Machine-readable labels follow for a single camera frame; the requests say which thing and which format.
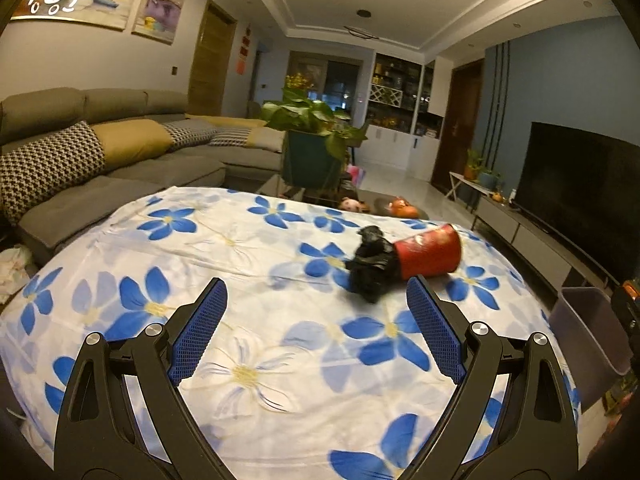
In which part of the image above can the floral tablecloth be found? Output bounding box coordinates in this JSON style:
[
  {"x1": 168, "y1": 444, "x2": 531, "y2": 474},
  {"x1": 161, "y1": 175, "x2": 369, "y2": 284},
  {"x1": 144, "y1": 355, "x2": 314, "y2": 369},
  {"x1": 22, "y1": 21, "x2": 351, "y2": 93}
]
[{"x1": 0, "y1": 186, "x2": 583, "y2": 480}]

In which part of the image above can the large green leafy plant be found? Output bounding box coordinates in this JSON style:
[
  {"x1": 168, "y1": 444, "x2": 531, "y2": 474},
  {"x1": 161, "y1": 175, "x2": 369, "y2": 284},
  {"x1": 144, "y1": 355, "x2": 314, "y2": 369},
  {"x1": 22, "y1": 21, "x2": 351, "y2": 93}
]
[{"x1": 260, "y1": 72, "x2": 368, "y2": 161}]

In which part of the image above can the grey plastic bin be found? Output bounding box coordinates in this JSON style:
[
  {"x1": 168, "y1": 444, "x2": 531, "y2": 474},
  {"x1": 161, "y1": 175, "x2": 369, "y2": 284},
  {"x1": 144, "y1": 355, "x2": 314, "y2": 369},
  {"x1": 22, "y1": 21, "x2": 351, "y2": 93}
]
[{"x1": 550, "y1": 286, "x2": 633, "y2": 415}]

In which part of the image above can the large houndstooth cushion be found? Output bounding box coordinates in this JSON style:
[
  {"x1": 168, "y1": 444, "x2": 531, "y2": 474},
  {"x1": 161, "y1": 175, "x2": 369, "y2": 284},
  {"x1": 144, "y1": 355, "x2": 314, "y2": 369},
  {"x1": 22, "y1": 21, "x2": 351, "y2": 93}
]
[{"x1": 0, "y1": 121, "x2": 107, "y2": 223}]

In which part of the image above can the white side table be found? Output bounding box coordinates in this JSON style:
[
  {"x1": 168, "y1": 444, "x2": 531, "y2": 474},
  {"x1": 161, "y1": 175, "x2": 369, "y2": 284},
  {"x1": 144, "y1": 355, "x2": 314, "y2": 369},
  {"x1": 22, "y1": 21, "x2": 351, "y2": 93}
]
[{"x1": 448, "y1": 171, "x2": 488, "y2": 211}]

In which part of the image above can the dark green planter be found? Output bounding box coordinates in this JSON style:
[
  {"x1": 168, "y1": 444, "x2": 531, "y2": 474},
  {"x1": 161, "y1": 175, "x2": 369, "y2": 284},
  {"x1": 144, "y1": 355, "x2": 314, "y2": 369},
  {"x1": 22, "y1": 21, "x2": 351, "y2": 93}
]
[{"x1": 281, "y1": 129, "x2": 347, "y2": 190}]

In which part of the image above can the black flat television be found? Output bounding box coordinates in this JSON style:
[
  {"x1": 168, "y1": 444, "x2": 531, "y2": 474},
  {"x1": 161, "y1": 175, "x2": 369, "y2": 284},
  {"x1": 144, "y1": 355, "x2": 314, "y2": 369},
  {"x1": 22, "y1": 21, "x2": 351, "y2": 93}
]
[{"x1": 512, "y1": 121, "x2": 640, "y2": 281}]

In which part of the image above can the red paper cup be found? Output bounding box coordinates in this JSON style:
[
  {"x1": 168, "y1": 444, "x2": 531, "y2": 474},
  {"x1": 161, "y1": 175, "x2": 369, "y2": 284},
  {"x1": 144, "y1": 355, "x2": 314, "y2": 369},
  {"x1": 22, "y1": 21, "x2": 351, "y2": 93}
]
[{"x1": 392, "y1": 223, "x2": 463, "y2": 281}]

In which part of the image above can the red door decoration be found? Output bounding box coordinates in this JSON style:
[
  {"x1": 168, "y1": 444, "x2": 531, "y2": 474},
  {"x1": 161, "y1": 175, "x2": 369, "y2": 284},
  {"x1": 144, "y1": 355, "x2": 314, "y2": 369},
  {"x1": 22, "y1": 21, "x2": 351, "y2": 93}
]
[{"x1": 235, "y1": 27, "x2": 253, "y2": 76}]

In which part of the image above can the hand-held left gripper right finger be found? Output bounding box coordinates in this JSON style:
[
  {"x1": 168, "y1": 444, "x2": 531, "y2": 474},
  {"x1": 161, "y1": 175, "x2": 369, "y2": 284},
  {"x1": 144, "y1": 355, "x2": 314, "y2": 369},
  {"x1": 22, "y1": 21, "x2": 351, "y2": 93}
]
[{"x1": 406, "y1": 276, "x2": 580, "y2": 480}]

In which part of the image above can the light brown door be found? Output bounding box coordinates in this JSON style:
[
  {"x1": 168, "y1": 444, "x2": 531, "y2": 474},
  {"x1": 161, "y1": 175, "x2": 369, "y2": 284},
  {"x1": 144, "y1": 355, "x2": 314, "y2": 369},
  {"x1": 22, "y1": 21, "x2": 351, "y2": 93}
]
[{"x1": 189, "y1": 0, "x2": 238, "y2": 117}]

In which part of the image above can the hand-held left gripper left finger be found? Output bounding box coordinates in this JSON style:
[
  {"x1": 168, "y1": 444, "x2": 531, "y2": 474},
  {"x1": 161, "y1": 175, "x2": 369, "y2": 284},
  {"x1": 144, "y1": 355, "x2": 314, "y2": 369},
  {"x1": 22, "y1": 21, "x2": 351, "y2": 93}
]
[{"x1": 54, "y1": 277, "x2": 236, "y2": 480}]

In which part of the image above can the grey sectional sofa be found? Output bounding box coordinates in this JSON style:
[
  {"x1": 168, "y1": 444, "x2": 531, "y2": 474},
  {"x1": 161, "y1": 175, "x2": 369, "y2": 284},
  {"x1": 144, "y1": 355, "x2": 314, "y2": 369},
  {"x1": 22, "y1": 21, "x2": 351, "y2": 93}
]
[{"x1": 0, "y1": 87, "x2": 296, "y2": 266}]

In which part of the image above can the white display cabinet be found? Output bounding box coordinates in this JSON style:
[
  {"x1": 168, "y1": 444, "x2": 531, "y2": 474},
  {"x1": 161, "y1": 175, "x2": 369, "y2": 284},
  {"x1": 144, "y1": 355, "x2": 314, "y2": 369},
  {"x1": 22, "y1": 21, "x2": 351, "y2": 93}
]
[{"x1": 357, "y1": 52, "x2": 448, "y2": 181}]

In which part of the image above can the dark brown door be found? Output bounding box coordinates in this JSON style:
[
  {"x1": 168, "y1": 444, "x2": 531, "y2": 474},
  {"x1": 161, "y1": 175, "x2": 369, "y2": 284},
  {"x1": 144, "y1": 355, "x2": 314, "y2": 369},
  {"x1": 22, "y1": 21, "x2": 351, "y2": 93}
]
[{"x1": 431, "y1": 57, "x2": 486, "y2": 186}]

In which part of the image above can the grey television console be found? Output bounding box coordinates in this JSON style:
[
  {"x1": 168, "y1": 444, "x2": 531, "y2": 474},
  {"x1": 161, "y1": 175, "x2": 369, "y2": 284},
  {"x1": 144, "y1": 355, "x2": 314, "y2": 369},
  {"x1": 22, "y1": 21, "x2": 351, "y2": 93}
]
[{"x1": 472, "y1": 195, "x2": 621, "y2": 306}]

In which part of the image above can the long yellow cushion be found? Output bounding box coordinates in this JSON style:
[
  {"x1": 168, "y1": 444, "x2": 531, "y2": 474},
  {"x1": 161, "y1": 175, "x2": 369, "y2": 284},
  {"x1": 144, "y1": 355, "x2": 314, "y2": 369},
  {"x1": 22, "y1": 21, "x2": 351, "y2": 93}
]
[{"x1": 187, "y1": 115, "x2": 268, "y2": 128}]

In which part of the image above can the dark balcony window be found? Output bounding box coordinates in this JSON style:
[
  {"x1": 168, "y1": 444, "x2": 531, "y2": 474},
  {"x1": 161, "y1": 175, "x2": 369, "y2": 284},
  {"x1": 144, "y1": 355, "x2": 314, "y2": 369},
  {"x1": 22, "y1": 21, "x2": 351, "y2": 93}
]
[{"x1": 290, "y1": 52, "x2": 361, "y2": 126}]

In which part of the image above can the orange toy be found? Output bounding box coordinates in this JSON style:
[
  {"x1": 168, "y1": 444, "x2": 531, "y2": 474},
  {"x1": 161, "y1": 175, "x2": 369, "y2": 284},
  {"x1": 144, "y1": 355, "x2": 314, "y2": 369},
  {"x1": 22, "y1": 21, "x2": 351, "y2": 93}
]
[{"x1": 387, "y1": 196, "x2": 420, "y2": 218}]

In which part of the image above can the purple abstract painting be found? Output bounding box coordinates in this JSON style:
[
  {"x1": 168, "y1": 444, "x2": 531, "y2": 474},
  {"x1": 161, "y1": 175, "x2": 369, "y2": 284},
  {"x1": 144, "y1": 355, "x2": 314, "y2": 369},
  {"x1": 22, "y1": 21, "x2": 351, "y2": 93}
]
[{"x1": 131, "y1": 0, "x2": 192, "y2": 43}]

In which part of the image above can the black plastic bag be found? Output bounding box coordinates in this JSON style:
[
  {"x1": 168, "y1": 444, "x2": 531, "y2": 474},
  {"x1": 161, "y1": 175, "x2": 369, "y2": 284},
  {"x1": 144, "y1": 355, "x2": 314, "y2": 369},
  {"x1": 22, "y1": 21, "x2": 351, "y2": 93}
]
[{"x1": 345, "y1": 226, "x2": 401, "y2": 305}]

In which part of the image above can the small plant in blue pot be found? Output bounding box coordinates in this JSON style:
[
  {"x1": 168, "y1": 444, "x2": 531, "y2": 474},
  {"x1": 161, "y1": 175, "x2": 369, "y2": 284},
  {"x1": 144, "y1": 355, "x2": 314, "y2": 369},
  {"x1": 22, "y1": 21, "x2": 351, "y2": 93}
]
[{"x1": 477, "y1": 165, "x2": 502, "y2": 190}]

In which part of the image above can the white crumpled cloth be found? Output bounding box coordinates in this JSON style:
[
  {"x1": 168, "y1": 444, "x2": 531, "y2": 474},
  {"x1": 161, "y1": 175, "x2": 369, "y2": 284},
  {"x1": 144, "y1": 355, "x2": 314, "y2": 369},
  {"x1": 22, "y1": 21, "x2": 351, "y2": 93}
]
[{"x1": 0, "y1": 246, "x2": 38, "y2": 306}]

